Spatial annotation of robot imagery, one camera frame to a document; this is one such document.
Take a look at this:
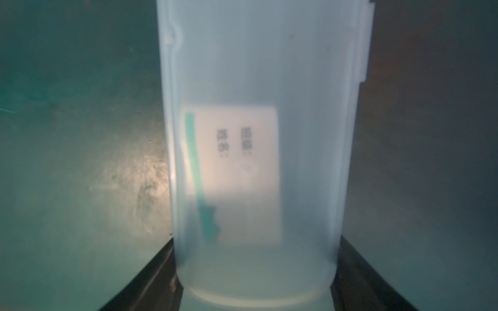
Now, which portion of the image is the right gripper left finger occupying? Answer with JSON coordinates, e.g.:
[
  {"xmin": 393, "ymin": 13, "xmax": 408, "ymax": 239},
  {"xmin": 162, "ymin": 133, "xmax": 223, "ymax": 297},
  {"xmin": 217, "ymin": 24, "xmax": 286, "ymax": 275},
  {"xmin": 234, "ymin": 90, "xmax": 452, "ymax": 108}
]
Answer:
[{"xmin": 101, "ymin": 240, "xmax": 183, "ymax": 311}]

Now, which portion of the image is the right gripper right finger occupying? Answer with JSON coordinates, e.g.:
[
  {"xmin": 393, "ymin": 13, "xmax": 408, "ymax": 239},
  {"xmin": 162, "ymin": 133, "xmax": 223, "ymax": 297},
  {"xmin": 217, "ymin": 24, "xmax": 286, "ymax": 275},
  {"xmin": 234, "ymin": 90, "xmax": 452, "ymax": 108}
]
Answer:
[{"xmin": 330, "ymin": 237, "xmax": 417, "ymax": 311}]

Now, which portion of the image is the blue pencil case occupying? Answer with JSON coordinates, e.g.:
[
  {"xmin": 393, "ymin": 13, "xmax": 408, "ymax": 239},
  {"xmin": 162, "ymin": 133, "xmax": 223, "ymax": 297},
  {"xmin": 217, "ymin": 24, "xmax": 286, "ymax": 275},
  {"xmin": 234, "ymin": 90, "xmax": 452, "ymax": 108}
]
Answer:
[{"xmin": 156, "ymin": 1, "xmax": 375, "ymax": 310}]

